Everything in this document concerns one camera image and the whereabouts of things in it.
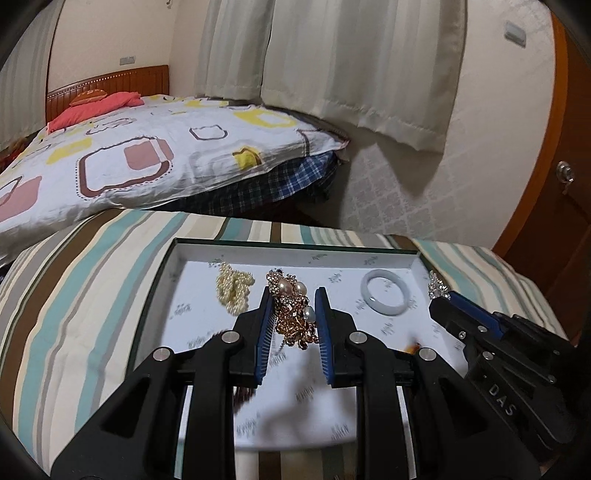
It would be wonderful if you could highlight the wooden door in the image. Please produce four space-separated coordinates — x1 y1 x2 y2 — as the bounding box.
493 15 590 343

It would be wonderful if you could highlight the white middle curtain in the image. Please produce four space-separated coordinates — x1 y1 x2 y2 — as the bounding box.
195 0 468 153

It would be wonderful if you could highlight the orange round cushion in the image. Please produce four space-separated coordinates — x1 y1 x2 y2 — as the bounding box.
69 89 108 107

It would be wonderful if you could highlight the blue plaid bed sheet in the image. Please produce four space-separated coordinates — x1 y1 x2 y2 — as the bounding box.
157 152 341 218

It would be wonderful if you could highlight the patterned white bed quilt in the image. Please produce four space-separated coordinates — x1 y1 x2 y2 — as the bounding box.
1 95 348 264

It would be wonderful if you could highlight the cream pearl necklace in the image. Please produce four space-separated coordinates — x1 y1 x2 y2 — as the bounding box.
215 262 257 317

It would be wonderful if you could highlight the metal door knob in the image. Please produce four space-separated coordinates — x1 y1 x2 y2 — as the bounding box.
556 161 575 195

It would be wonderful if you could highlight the wall light switch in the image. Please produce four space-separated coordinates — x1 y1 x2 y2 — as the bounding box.
504 21 527 48

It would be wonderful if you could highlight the rose gold pearl necklace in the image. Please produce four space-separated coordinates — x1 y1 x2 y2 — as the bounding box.
265 268 320 351

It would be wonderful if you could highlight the wooden bed headboard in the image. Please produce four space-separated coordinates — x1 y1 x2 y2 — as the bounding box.
45 65 169 122

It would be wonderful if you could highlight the pink pillow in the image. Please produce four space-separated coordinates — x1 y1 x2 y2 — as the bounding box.
46 92 144 134

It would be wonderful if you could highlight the white left curtain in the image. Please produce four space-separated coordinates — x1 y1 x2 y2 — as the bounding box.
1 1 64 150

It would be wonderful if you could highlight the silver crystal brooch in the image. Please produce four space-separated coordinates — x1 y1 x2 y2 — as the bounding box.
428 270 451 300

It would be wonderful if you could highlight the white jade bangle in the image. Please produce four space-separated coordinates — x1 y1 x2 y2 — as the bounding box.
360 269 411 316

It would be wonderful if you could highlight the wall power socket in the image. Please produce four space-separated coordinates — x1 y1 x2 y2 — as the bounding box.
119 56 135 65

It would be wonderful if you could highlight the white curtain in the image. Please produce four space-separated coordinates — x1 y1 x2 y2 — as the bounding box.
1 1 64 150
195 0 468 153

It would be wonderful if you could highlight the green white jewelry box tray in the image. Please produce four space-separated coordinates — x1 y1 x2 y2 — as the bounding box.
128 239 468 450

